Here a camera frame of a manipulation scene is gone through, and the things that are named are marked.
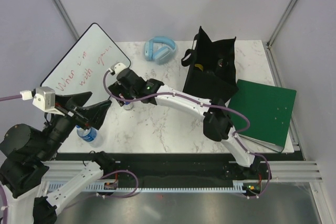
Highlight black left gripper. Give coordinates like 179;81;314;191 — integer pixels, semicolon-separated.
38;90;113;159

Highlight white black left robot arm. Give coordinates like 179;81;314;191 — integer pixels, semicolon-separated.
1;87;115;223

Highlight black canvas bag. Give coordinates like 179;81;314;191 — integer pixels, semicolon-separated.
181;28;238;102

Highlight whiteboard with red writing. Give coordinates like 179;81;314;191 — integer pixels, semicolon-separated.
40;23;131;105

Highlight light blue headphones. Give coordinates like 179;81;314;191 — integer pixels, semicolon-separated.
144;36;177;65

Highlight green binder folder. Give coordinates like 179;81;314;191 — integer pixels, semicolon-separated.
228;79;297;153

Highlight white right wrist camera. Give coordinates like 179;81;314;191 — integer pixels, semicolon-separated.
109;62;127;76

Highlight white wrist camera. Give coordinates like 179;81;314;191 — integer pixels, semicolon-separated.
109;62;127;76
33;87;59;114

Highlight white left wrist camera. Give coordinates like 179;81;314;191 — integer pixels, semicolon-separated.
33;87;59;114

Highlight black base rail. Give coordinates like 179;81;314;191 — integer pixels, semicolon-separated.
55;152;305;189

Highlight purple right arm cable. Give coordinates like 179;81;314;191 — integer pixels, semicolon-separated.
102;69;272;183

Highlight white cable duct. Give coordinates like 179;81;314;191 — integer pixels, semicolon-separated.
42;180;262;194

